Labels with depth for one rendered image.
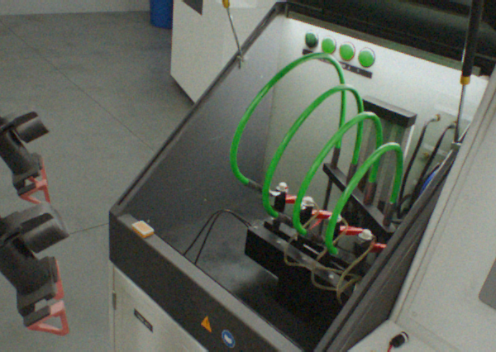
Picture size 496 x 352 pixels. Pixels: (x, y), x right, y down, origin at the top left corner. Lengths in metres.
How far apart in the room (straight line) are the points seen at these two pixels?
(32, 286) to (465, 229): 0.77
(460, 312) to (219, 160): 0.79
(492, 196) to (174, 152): 0.78
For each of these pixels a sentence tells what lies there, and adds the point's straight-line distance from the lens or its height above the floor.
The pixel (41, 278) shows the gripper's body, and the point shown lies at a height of 1.10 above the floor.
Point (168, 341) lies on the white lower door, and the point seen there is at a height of 0.71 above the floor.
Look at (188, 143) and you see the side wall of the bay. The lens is 1.45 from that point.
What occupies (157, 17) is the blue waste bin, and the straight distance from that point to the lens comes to 7.37.
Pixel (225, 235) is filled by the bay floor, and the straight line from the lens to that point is 1.56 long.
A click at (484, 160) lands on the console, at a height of 1.34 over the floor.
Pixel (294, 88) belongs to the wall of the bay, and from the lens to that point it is 1.56.
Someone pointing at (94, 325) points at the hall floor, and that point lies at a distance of 2.48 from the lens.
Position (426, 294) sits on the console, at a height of 1.07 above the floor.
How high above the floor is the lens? 1.71
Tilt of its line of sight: 28 degrees down
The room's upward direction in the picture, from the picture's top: 7 degrees clockwise
